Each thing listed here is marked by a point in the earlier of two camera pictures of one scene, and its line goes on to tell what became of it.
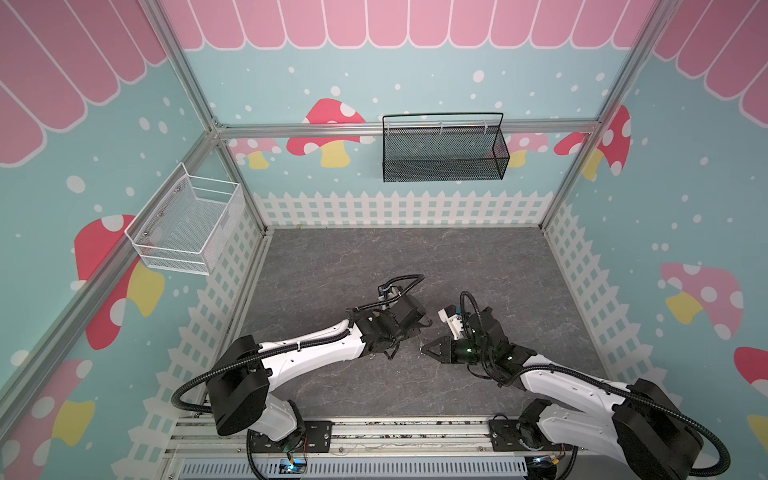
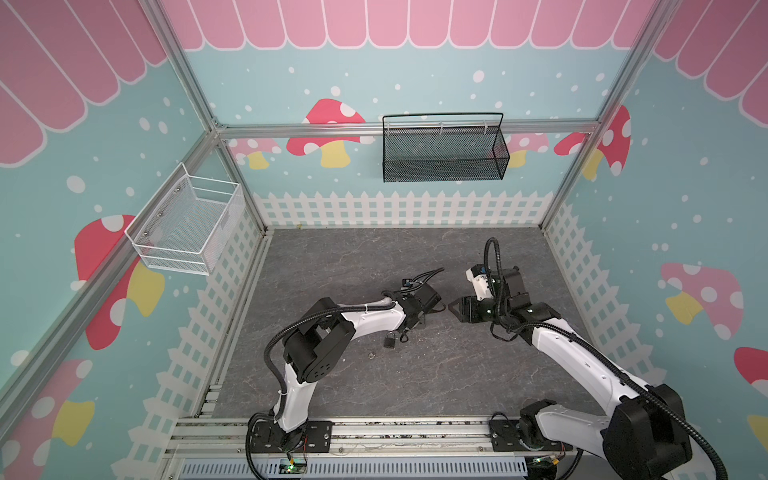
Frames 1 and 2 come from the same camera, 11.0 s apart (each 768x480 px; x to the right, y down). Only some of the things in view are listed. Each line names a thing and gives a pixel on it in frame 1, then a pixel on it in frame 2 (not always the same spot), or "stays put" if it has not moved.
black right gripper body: [455, 347] → [475, 306]
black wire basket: [423, 147] stays put
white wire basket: [189, 224] stays put
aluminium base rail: [376, 449] stays put
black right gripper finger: [445, 340] → [466, 301]
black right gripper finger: [440, 352] → [462, 308]
